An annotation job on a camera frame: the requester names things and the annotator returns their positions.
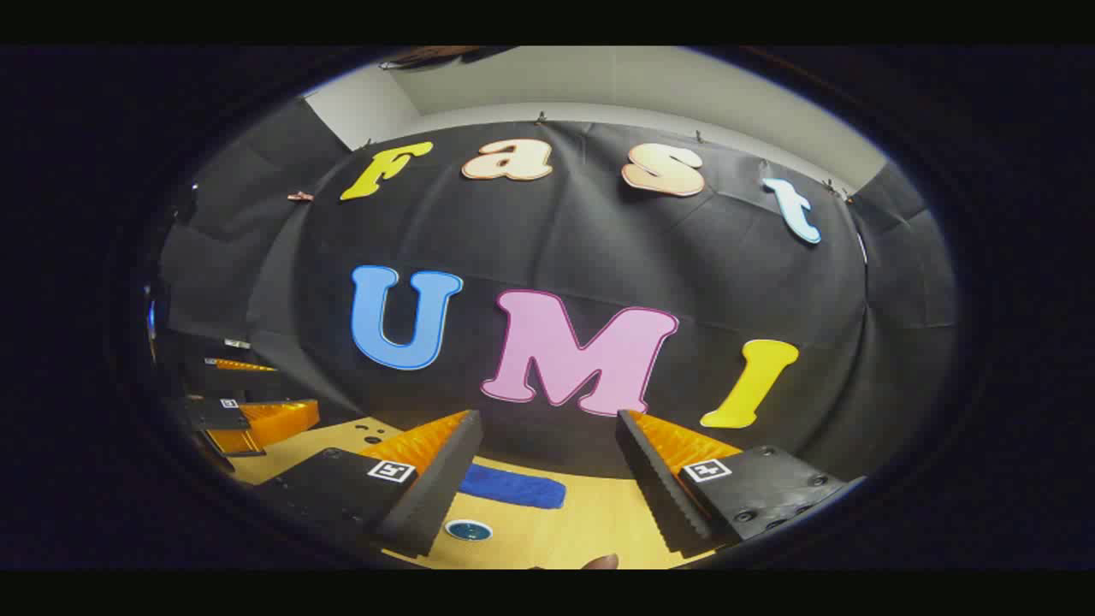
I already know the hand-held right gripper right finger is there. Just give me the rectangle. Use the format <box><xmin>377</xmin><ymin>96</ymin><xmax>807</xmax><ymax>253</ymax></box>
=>
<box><xmin>614</xmin><ymin>409</ymin><xmax>867</xmax><ymax>560</ymax></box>

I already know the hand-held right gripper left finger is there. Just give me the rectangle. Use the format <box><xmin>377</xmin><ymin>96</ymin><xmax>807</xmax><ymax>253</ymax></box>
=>
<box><xmin>255</xmin><ymin>409</ymin><xmax>484</xmax><ymax>560</ymax></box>

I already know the blue towel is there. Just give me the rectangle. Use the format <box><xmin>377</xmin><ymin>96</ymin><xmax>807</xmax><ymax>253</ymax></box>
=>
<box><xmin>458</xmin><ymin>463</ymin><xmax>567</xmax><ymax>511</ymax></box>

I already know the black backdrop cloth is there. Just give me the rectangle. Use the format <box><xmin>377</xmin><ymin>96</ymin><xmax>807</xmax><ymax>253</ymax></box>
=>
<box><xmin>158</xmin><ymin>96</ymin><xmax>959</xmax><ymax>484</ymax></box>

